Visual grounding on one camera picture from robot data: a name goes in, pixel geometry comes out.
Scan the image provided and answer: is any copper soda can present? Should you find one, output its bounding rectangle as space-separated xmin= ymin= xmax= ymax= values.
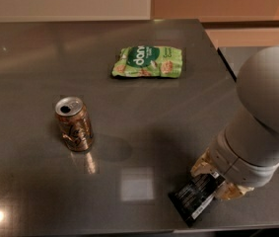
xmin=55 ymin=97 xmax=94 ymax=152

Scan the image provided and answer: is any green rice chip bag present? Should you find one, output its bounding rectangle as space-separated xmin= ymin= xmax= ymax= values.
xmin=111 ymin=45 xmax=183 ymax=78

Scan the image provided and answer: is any black rxbar chocolate bar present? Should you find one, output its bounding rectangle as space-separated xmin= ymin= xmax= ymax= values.
xmin=169 ymin=172 xmax=225 ymax=227

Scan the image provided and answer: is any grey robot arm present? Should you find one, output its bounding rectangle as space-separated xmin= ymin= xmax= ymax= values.
xmin=191 ymin=45 xmax=279 ymax=200

